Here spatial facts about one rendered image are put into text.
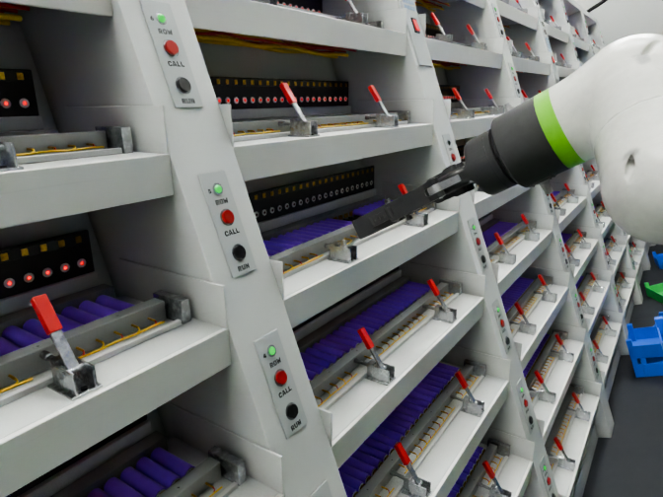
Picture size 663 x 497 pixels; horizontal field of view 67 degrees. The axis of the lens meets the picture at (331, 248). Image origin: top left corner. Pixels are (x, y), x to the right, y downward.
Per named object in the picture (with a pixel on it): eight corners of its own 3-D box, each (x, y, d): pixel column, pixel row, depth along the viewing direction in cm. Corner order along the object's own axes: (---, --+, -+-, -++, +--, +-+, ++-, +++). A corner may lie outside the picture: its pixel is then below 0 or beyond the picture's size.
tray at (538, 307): (566, 299, 170) (571, 259, 166) (518, 379, 123) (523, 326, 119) (505, 287, 181) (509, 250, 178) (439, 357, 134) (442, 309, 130)
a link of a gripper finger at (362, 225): (400, 220, 71) (398, 221, 70) (362, 239, 75) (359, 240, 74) (391, 201, 71) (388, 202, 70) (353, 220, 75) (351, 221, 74)
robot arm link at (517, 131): (542, 89, 61) (522, 88, 54) (584, 176, 61) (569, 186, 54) (496, 114, 65) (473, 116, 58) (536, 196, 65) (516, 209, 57)
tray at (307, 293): (458, 231, 112) (460, 188, 109) (284, 333, 64) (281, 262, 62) (379, 220, 123) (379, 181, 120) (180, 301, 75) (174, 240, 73)
